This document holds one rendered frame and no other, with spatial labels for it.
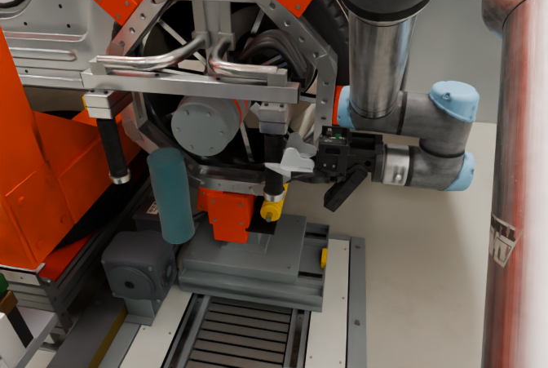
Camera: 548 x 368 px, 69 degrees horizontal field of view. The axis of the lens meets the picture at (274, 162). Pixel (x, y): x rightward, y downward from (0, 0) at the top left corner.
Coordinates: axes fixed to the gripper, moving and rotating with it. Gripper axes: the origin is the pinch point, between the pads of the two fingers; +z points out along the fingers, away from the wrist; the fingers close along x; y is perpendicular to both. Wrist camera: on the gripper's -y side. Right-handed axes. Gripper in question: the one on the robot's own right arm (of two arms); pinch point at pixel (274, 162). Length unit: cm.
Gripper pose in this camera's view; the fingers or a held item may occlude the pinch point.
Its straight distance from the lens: 77.7
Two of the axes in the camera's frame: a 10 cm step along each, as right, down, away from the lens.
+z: -9.8, -1.0, 1.5
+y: 0.0, -8.4, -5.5
